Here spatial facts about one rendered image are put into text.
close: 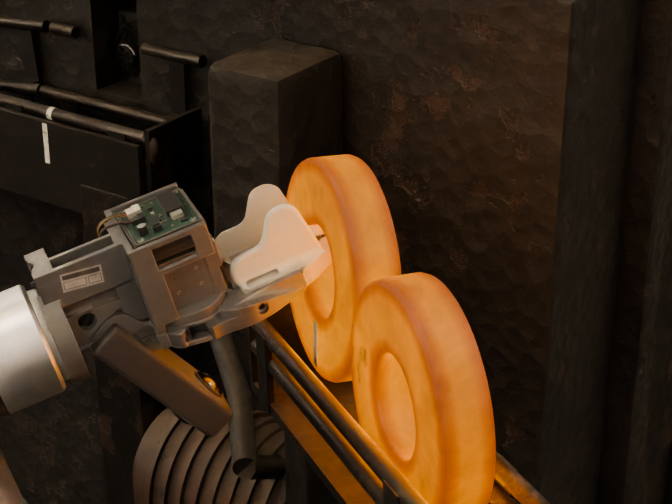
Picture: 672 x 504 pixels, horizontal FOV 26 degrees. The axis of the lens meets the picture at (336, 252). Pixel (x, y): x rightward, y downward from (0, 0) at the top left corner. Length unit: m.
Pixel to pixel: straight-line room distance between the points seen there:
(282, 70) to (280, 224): 0.28
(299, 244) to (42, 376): 0.19
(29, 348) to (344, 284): 0.20
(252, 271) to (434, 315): 0.17
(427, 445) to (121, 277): 0.23
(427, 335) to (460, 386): 0.03
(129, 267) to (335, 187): 0.14
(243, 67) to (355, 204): 0.31
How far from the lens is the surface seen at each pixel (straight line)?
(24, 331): 0.93
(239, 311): 0.94
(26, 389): 0.94
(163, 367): 0.96
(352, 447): 0.93
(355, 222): 0.93
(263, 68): 1.21
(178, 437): 1.22
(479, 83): 1.21
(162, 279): 0.92
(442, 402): 0.81
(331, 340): 0.98
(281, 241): 0.95
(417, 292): 0.84
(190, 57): 1.36
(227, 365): 1.21
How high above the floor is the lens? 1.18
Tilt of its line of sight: 26 degrees down
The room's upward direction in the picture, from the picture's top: straight up
